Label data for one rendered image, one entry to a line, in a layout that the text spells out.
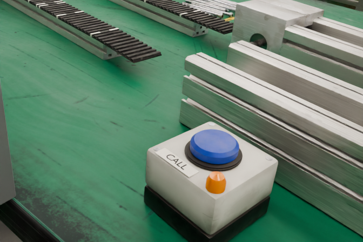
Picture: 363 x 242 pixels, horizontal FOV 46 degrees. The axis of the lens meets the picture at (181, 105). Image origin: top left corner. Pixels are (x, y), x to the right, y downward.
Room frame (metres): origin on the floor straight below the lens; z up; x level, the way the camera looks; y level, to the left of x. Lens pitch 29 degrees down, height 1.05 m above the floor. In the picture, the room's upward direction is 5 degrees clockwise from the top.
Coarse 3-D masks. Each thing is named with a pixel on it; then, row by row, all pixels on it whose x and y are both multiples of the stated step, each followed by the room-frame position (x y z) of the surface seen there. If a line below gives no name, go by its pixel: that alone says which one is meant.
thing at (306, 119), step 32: (192, 64) 0.42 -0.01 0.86; (224, 64) 0.42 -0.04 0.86; (256, 64) 0.46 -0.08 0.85; (288, 64) 0.44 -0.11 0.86; (192, 96) 0.42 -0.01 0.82; (224, 96) 0.39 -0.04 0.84; (256, 96) 0.36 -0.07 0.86; (288, 96) 0.36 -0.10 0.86; (320, 96) 0.40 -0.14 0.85; (352, 96) 0.38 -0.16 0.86; (192, 128) 0.42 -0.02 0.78; (224, 128) 0.39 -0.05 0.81; (256, 128) 0.36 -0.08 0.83; (288, 128) 0.35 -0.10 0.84; (320, 128) 0.32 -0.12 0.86; (352, 128) 0.31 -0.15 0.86; (288, 160) 0.33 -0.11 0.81; (320, 160) 0.31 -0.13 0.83; (352, 160) 0.30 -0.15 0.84; (320, 192) 0.30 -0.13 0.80; (352, 192) 0.30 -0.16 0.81; (352, 224) 0.28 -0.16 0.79
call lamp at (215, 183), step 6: (210, 174) 0.25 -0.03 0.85; (216, 174) 0.25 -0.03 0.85; (222, 174) 0.25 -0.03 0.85; (210, 180) 0.25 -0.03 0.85; (216, 180) 0.24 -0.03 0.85; (222, 180) 0.25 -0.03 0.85; (210, 186) 0.24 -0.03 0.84; (216, 186) 0.24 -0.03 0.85; (222, 186) 0.24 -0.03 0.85; (216, 192) 0.24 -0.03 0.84; (222, 192) 0.24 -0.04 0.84
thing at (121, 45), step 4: (132, 40) 0.60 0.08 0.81; (136, 40) 0.60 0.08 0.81; (112, 44) 0.58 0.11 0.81; (116, 44) 0.58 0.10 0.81; (120, 44) 0.58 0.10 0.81; (124, 44) 0.59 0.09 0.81; (128, 44) 0.58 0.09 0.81; (132, 44) 0.59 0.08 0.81; (136, 44) 0.59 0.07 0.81; (112, 48) 0.57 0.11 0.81; (116, 48) 0.57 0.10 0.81; (120, 48) 0.57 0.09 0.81; (124, 48) 0.57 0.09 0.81
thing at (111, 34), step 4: (108, 32) 0.62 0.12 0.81; (112, 32) 0.62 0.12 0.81; (116, 32) 0.63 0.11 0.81; (120, 32) 0.63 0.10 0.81; (124, 32) 0.63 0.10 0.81; (96, 36) 0.60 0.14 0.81; (100, 36) 0.60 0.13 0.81; (104, 36) 0.60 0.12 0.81; (108, 36) 0.60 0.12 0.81; (112, 36) 0.61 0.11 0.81; (116, 36) 0.61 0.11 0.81; (100, 40) 0.59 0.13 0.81
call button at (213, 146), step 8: (192, 136) 0.30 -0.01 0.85; (200, 136) 0.30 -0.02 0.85; (208, 136) 0.30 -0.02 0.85; (216, 136) 0.30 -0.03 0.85; (224, 136) 0.30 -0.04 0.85; (232, 136) 0.30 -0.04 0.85; (192, 144) 0.29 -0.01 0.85; (200, 144) 0.28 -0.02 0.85; (208, 144) 0.28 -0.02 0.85; (216, 144) 0.29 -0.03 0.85; (224, 144) 0.29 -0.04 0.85; (232, 144) 0.29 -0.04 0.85; (192, 152) 0.28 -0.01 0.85; (200, 152) 0.28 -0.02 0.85; (208, 152) 0.28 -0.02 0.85; (216, 152) 0.28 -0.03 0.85; (224, 152) 0.28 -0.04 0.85; (232, 152) 0.28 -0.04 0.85; (208, 160) 0.27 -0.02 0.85; (216, 160) 0.27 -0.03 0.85; (224, 160) 0.27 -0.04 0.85; (232, 160) 0.28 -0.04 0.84
